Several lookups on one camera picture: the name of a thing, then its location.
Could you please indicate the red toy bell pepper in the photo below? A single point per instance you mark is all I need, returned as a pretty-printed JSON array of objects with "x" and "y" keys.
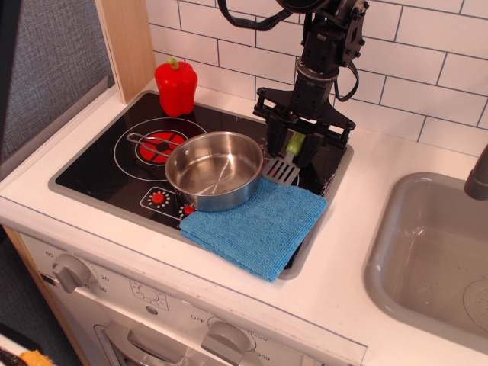
[{"x": 176, "y": 82}]

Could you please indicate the stainless steel pan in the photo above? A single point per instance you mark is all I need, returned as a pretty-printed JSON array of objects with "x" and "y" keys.
[{"x": 210, "y": 172}]

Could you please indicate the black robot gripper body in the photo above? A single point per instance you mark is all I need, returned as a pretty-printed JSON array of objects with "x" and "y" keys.
[{"x": 306, "y": 108}]

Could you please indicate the wooden side post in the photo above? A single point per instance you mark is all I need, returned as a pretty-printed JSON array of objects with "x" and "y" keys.
[{"x": 125, "y": 26}]

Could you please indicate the grey oven door handle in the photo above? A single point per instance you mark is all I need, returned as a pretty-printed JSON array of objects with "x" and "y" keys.
[{"x": 148, "y": 347}]

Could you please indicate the grey sink basin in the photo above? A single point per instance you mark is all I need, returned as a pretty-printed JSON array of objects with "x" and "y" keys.
[{"x": 428, "y": 264}]

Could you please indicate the grey oven knob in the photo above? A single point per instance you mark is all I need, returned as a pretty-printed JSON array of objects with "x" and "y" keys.
[{"x": 226, "y": 342}]

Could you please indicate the green handled grey spatula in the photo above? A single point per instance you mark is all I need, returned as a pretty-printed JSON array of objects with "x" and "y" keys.
[{"x": 283, "y": 170}]

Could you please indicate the grey timer knob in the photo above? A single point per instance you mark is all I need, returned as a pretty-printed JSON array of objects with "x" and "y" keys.
[{"x": 70, "y": 272}]

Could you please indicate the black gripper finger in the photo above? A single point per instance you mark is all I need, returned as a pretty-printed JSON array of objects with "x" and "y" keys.
[
  {"x": 276, "y": 134},
  {"x": 310, "y": 147}
]

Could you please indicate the blue folded cloth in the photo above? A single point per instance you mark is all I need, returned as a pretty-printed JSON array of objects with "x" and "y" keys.
[{"x": 261, "y": 235}]

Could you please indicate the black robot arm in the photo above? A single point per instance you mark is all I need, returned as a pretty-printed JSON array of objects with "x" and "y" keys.
[{"x": 332, "y": 39}]

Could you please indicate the yellow object at corner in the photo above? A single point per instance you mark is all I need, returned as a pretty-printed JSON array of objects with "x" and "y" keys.
[{"x": 35, "y": 358}]

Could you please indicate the grey faucet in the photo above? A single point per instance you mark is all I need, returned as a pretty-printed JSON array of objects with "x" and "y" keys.
[{"x": 476, "y": 184}]

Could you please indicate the black toy stove top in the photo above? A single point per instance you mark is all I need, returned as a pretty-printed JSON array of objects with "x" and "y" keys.
[{"x": 123, "y": 179}]

